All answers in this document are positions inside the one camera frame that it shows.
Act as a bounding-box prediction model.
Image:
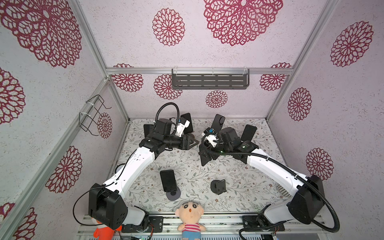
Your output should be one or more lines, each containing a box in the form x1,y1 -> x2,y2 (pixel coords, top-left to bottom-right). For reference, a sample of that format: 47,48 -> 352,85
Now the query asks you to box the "black wire wall rack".
78,95 -> 113,139

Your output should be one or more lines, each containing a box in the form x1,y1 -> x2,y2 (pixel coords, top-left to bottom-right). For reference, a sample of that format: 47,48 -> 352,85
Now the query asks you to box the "front left grey round stand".
166,187 -> 181,201

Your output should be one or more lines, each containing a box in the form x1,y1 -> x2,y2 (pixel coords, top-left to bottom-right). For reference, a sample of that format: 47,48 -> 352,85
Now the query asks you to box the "front right black stand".
211,180 -> 227,195

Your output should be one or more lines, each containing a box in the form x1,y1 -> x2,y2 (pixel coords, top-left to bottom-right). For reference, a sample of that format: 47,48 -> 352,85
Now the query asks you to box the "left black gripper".
164,135 -> 199,150

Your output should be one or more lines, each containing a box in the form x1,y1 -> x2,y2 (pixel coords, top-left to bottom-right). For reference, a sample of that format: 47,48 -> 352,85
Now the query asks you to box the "black phone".
160,170 -> 177,193
181,113 -> 194,134
241,125 -> 257,142
144,124 -> 154,138
211,114 -> 226,133

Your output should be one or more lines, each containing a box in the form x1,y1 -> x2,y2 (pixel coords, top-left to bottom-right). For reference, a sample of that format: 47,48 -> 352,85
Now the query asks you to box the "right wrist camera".
202,128 -> 220,148

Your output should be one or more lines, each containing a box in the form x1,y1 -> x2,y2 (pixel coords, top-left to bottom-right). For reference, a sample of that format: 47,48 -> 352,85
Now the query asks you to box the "red shark plush toy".
92,218 -> 123,240

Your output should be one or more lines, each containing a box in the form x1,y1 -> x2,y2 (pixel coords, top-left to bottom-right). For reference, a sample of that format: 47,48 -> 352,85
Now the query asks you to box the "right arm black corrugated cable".
200,133 -> 341,240

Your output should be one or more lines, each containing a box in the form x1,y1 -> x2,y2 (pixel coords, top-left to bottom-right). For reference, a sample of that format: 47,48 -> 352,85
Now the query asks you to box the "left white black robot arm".
88,117 -> 199,230

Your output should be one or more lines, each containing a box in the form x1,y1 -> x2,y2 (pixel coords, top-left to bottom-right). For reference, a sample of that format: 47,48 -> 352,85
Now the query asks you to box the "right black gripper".
198,139 -> 233,161

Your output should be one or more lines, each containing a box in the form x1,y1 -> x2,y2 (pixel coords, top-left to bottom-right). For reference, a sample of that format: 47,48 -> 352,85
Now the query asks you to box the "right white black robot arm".
199,126 -> 325,227

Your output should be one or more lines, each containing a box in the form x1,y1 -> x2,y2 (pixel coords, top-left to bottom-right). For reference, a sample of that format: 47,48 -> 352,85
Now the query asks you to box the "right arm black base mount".
242,215 -> 286,232

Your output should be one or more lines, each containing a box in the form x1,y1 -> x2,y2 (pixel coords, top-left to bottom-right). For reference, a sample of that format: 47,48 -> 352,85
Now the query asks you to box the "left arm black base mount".
122,216 -> 164,234

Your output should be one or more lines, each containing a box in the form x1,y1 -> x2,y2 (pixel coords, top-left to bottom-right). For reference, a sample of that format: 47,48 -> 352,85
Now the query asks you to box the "grey metal wall shelf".
171,69 -> 250,90

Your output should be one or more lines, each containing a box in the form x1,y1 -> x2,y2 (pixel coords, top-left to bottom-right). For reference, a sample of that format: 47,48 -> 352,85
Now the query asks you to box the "cartoon boy plush doll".
175,202 -> 206,240

